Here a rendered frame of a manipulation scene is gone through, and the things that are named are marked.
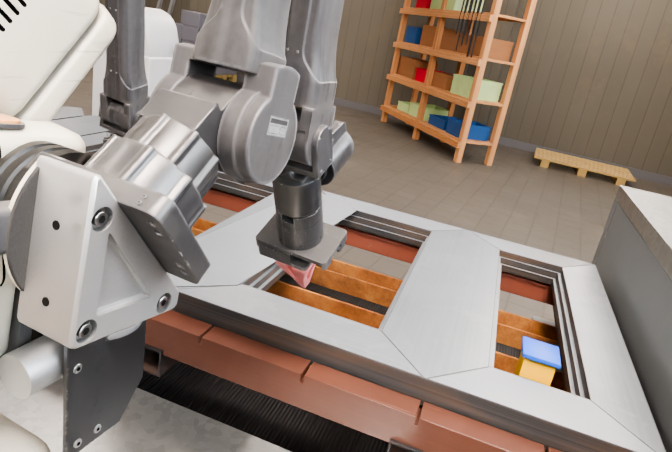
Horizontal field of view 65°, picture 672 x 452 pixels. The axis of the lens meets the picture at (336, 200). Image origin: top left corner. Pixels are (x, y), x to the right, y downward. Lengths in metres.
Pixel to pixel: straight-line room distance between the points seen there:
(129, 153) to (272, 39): 0.15
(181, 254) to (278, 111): 0.15
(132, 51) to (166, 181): 0.64
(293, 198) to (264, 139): 0.18
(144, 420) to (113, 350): 0.39
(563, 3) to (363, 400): 8.22
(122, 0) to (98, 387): 0.61
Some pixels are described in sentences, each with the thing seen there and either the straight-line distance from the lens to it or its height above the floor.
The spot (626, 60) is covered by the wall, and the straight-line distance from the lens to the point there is 8.76.
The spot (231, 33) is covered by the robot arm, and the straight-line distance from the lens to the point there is 0.44.
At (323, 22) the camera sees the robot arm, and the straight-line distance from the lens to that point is 0.54.
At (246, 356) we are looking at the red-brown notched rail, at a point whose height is 0.82.
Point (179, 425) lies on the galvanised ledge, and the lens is 0.97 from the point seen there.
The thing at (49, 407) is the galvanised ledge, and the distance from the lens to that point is 1.02.
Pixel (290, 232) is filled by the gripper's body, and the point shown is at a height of 1.09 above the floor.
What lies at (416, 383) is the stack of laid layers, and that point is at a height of 0.85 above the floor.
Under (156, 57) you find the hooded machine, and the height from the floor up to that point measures 0.81.
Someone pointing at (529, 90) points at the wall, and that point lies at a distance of 8.77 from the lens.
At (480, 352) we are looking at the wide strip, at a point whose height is 0.86.
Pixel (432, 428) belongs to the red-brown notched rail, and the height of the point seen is 0.82.
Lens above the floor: 1.33
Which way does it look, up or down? 18 degrees down
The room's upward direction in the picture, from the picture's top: 10 degrees clockwise
